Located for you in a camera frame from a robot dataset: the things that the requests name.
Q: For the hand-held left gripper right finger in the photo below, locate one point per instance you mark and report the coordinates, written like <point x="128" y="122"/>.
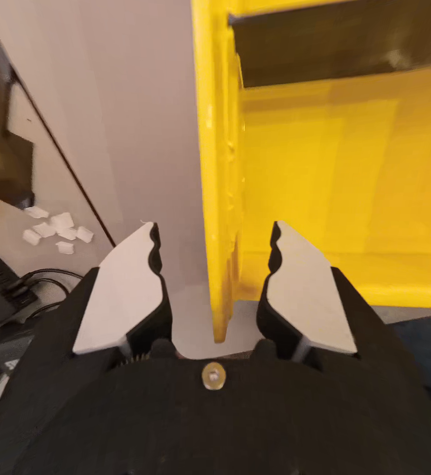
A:
<point x="304" y="297"/>

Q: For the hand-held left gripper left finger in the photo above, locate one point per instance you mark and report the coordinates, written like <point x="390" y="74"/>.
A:
<point x="122" y="293"/>

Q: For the yellow divided storage bin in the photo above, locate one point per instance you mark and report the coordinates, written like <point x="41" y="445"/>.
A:
<point x="330" y="178"/>

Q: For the pile of white paper scraps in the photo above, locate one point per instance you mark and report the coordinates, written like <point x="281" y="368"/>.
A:
<point x="61" y="222"/>

